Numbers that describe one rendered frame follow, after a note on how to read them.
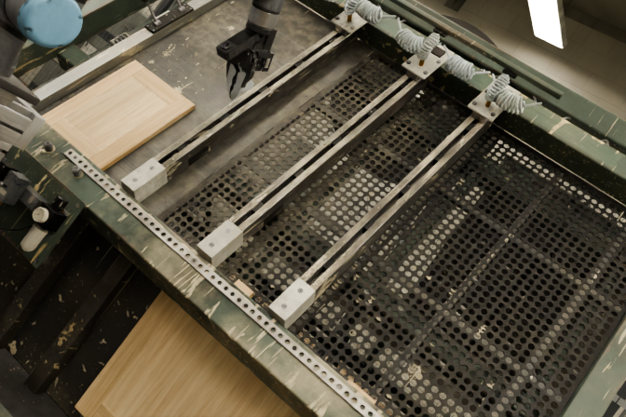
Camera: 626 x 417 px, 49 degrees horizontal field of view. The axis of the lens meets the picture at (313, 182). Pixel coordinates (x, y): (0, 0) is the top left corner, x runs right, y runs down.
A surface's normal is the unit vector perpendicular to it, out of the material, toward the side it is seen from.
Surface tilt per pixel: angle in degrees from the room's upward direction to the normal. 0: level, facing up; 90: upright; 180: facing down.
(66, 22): 97
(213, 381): 90
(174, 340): 90
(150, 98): 58
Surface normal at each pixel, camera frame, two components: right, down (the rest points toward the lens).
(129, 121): 0.08, -0.61
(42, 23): 0.52, 0.55
